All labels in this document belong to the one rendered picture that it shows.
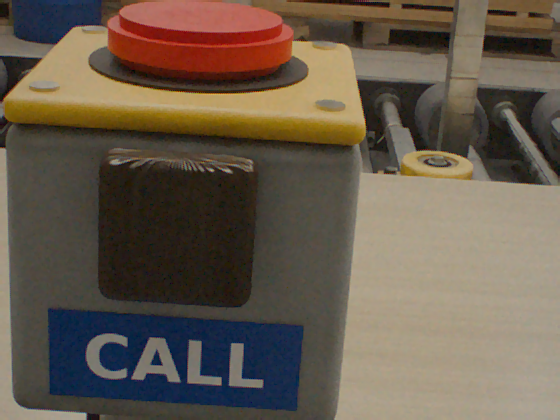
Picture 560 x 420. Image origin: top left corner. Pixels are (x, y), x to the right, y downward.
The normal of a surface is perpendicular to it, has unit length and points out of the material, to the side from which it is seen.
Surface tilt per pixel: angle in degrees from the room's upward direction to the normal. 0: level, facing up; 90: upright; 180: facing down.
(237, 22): 0
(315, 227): 90
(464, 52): 90
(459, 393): 0
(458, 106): 90
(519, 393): 0
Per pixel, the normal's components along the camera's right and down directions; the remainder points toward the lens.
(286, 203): -0.01, 0.36
